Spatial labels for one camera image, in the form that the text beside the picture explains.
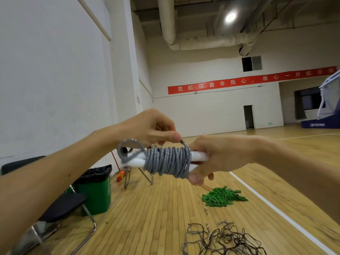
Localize person's left hand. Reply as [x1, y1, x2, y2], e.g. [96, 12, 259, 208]
[117, 108, 184, 148]

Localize person's right hand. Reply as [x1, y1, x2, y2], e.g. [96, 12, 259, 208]
[187, 134, 263, 186]

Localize grey jump rope white handles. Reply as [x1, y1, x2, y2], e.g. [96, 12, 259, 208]
[117, 138, 211, 180]

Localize person's left forearm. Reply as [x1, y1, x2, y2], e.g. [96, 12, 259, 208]
[0, 124, 125, 255]

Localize person's right forearm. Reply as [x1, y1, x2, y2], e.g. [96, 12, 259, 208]
[255, 136, 340, 189]

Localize pile of green strips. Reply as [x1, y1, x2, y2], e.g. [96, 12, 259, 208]
[201, 186, 249, 208]

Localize red broom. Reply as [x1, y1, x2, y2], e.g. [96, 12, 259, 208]
[110, 150, 128, 183]

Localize dark doorway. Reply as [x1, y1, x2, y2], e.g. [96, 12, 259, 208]
[243, 105, 255, 130]

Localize long red banner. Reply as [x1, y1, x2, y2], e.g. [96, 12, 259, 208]
[167, 66, 338, 95]

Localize green bin with black bag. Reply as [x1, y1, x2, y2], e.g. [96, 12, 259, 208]
[71, 165, 113, 217]

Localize black folding chair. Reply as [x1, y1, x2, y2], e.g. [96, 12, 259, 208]
[0, 156, 97, 255]

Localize blue basketball hoop stand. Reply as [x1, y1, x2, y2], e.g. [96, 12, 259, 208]
[300, 70, 340, 129]

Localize metal frame chair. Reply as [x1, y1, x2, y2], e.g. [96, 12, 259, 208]
[123, 145, 159, 189]

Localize tangle of brown strings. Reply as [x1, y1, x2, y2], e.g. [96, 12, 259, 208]
[181, 220, 268, 255]

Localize wall vent grille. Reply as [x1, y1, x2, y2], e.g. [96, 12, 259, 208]
[241, 56, 263, 73]

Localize white ventilation duct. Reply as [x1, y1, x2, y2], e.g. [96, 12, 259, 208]
[157, 0, 259, 57]

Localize white wall pipe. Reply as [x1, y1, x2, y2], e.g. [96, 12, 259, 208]
[75, 0, 113, 42]

